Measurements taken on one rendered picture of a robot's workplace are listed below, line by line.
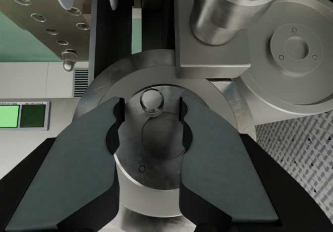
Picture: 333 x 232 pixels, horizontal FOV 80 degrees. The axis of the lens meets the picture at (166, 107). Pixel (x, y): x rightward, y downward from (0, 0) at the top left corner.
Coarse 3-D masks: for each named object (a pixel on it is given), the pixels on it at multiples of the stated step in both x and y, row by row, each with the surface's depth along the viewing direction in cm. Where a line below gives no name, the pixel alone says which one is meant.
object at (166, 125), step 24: (168, 96) 14; (192, 96) 14; (144, 120) 14; (168, 120) 14; (120, 144) 14; (144, 144) 14; (168, 144) 14; (120, 168) 13; (144, 168) 13; (168, 168) 13
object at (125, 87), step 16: (128, 80) 16; (144, 80) 16; (160, 80) 16; (176, 80) 16; (192, 80) 16; (208, 80) 16; (112, 96) 16; (128, 96) 16; (208, 96) 16; (224, 112) 16; (128, 192) 14; (144, 192) 14; (160, 192) 15; (176, 192) 15; (128, 208) 14; (144, 208) 14; (160, 208) 14; (176, 208) 14
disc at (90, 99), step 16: (112, 64) 17; (128, 64) 17; (144, 64) 17; (160, 64) 17; (96, 80) 16; (112, 80) 16; (224, 80) 17; (96, 96) 16; (224, 96) 16; (240, 96) 17; (80, 112) 16; (240, 112) 16; (240, 128) 16; (112, 224) 15; (128, 224) 14; (144, 224) 15; (160, 224) 15; (176, 224) 15; (192, 224) 15
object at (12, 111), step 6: (0, 108) 47; (6, 108) 47; (12, 108) 47; (0, 114) 47; (6, 114) 47; (12, 114) 47; (0, 120) 47; (6, 120) 47; (12, 120) 47; (0, 126) 47; (6, 126) 47; (12, 126) 47
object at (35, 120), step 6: (24, 108) 48; (30, 108) 48; (36, 108) 48; (42, 108) 48; (24, 114) 47; (30, 114) 47; (36, 114) 47; (42, 114) 47; (24, 120) 47; (30, 120) 47; (36, 120) 47; (42, 120) 47
